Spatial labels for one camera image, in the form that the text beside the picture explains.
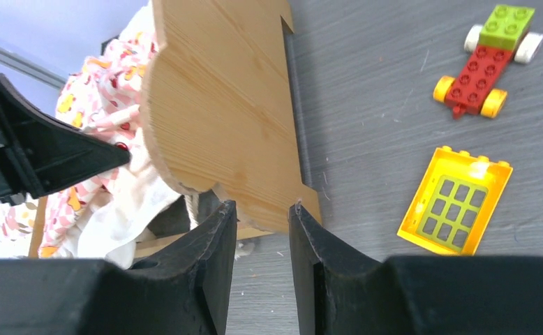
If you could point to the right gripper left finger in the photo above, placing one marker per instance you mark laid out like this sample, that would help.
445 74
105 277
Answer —
182 289

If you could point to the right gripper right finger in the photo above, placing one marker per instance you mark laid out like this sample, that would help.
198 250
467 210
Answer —
340 290

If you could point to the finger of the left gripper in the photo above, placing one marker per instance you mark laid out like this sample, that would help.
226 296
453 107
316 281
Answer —
40 155

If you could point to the pink checkered duck blanket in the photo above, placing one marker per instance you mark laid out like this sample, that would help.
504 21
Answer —
81 184

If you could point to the wooden pet bed frame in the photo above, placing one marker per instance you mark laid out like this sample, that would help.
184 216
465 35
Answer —
198 93

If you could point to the yellow toy window block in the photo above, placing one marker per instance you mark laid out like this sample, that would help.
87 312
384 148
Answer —
454 202

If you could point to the red green toy car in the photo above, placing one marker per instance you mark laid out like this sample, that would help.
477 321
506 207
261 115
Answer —
505 37

